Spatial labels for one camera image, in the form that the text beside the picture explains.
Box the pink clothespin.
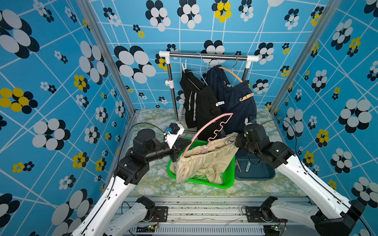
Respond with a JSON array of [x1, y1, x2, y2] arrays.
[[235, 160, 242, 173]]

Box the mint green clothespin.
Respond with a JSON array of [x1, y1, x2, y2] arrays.
[[245, 161, 251, 173]]

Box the pink plastic hanger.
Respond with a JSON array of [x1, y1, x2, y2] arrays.
[[181, 112, 234, 157]]

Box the beige shorts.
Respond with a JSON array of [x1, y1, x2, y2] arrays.
[[169, 132, 239, 185]]

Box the black shorts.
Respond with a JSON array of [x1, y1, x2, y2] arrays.
[[180, 70, 222, 131]]

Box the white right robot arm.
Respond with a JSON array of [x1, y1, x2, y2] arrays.
[[235, 123, 365, 236]]

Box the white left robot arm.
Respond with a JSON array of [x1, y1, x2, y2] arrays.
[[71, 123, 190, 236]]

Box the navy blue shorts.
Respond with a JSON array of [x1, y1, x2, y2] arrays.
[[206, 65, 257, 134]]

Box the wooden hanger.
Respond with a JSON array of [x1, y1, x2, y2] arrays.
[[220, 55, 243, 83]]

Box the green plastic basket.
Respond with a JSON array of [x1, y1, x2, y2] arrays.
[[166, 138, 236, 190]]

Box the dark teal plastic bin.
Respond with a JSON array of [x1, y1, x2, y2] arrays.
[[235, 148, 276, 181]]

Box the wooden clothespin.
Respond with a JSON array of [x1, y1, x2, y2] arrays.
[[239, 93, 255, 102]]

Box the white metal clothes rack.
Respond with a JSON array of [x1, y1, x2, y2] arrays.
[[158, 51, 260, 122]]

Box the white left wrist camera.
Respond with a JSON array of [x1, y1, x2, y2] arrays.
[[164, 123, 185, 149]]

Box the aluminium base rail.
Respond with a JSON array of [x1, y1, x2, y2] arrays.
[[123, 196, 317, 236]]

